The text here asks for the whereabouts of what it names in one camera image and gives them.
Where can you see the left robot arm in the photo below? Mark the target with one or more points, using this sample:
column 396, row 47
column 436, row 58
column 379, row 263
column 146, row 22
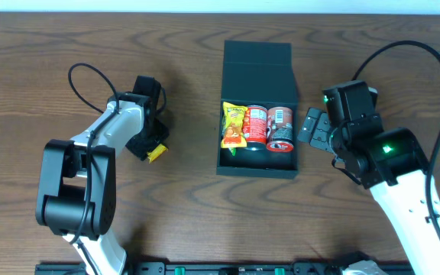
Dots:
column 76, row 196

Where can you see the red Pringles can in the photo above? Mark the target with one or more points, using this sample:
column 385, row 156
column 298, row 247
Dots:
column 255, row 127
column 280, row 130

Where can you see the orange yellow snack bag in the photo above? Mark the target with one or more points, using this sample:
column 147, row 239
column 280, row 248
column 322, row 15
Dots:
column 233, row 136

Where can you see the small yellow snack packet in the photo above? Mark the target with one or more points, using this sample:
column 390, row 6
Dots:
column 156, row 152

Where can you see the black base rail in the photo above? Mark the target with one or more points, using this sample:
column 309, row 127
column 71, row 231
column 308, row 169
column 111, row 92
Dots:
column 355, row 264

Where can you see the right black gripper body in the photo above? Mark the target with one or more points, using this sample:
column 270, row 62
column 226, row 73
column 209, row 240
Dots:
column 317, row 127

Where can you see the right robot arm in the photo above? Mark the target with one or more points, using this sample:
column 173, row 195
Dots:
column 393, row 167

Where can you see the dark green box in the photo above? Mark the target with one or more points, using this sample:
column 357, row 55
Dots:
column 259, row 73

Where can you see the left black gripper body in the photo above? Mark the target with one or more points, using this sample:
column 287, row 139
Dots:
column 146, row 141

